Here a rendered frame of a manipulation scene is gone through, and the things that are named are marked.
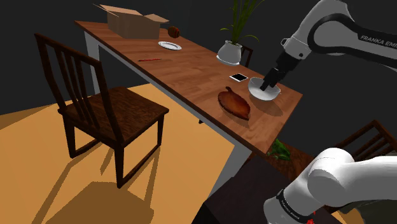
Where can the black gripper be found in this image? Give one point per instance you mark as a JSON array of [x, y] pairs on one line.
[[283, 66]]

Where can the white bowl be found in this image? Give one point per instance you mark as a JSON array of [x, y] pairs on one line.
[[263, 94]]

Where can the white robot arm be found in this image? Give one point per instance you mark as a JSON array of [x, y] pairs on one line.
[[341, 183]]

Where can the dark wooden slat-back chair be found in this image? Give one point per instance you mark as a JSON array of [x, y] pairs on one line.
[[366, 139], [247, 56], [124, 105]]

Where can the white-framed black phone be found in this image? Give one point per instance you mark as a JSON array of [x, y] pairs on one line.
[[239, 77]]

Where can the green plant in white pot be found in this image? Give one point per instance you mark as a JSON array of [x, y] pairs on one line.
[[230, 52]]

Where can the leaf-shaped wooden tray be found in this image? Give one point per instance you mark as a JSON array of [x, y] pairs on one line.
[[234, 104]]

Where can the green frog figure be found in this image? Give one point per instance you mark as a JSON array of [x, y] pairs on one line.
[[279, 151]]

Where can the wooden table with white legs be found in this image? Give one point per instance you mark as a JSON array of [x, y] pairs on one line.
[[186, 71]]

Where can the small brown wooden barrel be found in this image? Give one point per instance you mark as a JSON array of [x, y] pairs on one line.
[[174, 32]]

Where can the white plate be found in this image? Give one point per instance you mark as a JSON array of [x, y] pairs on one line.
[[169, 45]]

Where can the dark robot stand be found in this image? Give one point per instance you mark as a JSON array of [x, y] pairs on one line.
[[245, 192]]

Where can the red pencil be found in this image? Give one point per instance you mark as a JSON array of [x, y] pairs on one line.
[[149, 60]]

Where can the open cardboard box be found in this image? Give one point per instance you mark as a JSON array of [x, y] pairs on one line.
[[133, 26]]

